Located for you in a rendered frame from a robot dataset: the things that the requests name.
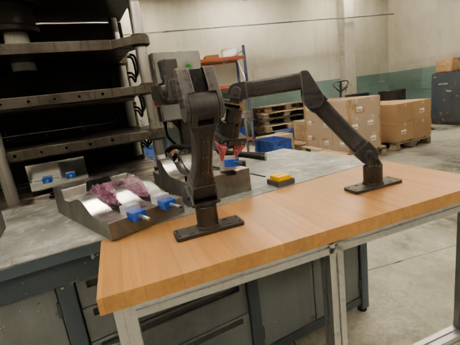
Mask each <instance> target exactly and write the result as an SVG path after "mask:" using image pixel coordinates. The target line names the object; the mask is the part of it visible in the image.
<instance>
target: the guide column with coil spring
mask: <svg viewBox="0 0 460 345"><path fill-rule="evenodd" d="M0 182H1V187H2V189H3V193H4V196H5V200H6V203H7V206H8V207H12V206H16V205H19V204H21V202H20V199H19V196H18V192H17V189H16V185H15V182H14V178H13V175H12V171H11V168H10V164H9V161H8V157H7V155H6V152H5V147H4V145H3V140H2V137H1V134H0Z"/></svg>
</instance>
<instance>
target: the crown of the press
mask: <svg viewBox="0 0 460 345"><path fill-rule="evenodd" d="M126 9H127V0H0V38H3V39H4V42H5V44H10V43H30V40H29V39H30V38H33V37H36V36H39V35H40V30H39V28H38V27H36V23H91V22H108V18H111V17H114V18H116V21H117V22H120V20H121V18H122V17H123V15H124V13H125V11H126ZM11 67H12V72H13V73H18V74H23V73H35V72H37V68H36V63H35V62H16V63H12V64H11Z"/></svg>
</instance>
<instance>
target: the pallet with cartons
mask: <svg viewBox="0 0 460 345"><path fill-rule="evenodd" d="M380 113H381V144H382V145H390V146H389V148H386V150H388V151H400V149H401V146H403V147H410V148H412V147H415V146H417V145H416V144H417V143H424V144H428V143H431V135H430V134H431V99H406V100H393V101H381V112H380ZM418 140H420V141H418Z"/></svg>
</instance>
